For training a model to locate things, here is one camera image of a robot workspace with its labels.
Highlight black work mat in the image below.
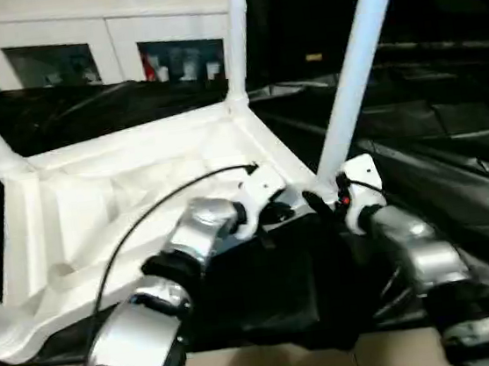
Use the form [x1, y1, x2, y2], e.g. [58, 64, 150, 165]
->
[0, 31, 489, 366]

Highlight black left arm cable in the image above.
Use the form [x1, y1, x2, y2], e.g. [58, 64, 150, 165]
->
[61, 159, 281, 366]

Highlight white plastic table top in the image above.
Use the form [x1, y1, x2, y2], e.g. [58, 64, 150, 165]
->
[0, 85, 346, 366]

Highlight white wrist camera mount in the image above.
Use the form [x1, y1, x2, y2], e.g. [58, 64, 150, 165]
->
[227, 162, 291, 241]
[334, 153, 392, 238]

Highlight dark long rod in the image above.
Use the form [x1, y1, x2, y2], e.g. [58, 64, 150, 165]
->
[377, 31, 489, 67]

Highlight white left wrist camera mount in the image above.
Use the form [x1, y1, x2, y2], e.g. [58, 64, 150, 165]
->
[227, 162, 291, 241]

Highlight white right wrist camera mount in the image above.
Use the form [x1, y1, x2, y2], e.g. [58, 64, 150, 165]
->
[334, 153, 392, 238]

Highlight white cup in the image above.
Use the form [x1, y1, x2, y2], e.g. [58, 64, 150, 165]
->
[205, 61, 223, 81]

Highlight white glass door cabinet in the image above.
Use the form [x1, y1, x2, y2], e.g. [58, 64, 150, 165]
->
[0, 0, 242, 104]

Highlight white tub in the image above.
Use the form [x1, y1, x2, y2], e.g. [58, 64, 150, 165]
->
[180, 55, 201, 82]

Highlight red package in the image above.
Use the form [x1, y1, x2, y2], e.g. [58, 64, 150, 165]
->
[141, 51, 159, 82]

